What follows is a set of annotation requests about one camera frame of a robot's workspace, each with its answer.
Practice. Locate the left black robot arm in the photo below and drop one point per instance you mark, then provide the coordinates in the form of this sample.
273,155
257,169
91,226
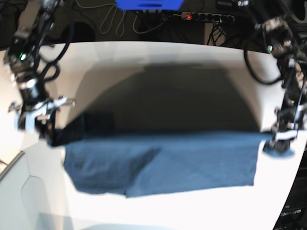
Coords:
271,20

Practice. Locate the dark blue t-shirt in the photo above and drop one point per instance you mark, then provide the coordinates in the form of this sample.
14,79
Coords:
100,159

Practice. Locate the black power strip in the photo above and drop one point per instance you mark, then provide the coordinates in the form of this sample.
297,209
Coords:
207,17

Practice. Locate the blue plastic box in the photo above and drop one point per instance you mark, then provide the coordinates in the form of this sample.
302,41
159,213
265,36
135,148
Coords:
133,5

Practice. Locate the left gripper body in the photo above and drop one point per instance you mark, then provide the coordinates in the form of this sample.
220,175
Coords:
289,117

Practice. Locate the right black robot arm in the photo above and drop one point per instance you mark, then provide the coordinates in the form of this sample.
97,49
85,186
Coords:
30,71

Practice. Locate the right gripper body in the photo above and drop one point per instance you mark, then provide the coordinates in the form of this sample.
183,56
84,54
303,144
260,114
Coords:
36,98

